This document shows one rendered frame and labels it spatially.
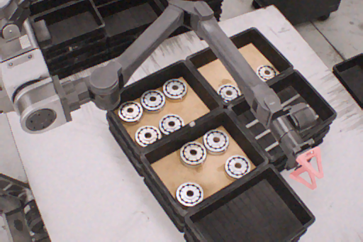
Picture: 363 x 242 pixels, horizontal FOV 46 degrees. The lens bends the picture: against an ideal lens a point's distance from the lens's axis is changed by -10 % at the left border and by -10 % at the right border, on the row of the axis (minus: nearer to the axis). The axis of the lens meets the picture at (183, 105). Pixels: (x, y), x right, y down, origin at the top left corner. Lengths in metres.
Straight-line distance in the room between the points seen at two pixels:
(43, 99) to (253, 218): 0.94
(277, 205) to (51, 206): 0.93
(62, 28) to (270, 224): 1.76
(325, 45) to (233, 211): 2.09
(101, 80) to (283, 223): 0.93
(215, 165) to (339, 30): 2.18
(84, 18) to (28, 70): 1.65
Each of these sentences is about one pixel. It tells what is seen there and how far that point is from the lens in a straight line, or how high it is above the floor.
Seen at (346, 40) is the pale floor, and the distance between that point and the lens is 3.70.
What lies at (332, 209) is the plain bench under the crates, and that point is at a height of 0.70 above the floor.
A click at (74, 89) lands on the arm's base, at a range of 1.23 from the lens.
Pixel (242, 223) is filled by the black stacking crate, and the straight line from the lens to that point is 1.75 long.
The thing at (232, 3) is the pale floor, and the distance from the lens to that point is 3.70.
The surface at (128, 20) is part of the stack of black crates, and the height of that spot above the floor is 0.38.
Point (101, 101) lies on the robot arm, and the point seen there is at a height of 1.44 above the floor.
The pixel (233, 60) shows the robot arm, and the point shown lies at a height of 1.48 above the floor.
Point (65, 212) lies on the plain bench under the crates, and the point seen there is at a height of 0.70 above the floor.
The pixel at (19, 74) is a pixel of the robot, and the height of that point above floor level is 1.53.
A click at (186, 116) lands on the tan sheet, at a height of 0.83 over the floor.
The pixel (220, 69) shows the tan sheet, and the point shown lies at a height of 0.83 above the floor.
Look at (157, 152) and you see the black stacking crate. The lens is 1.79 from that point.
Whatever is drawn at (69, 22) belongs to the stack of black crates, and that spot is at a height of 0.49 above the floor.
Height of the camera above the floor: 2.45
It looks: 55 degrees down
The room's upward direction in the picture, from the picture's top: 3 degrees clockwise
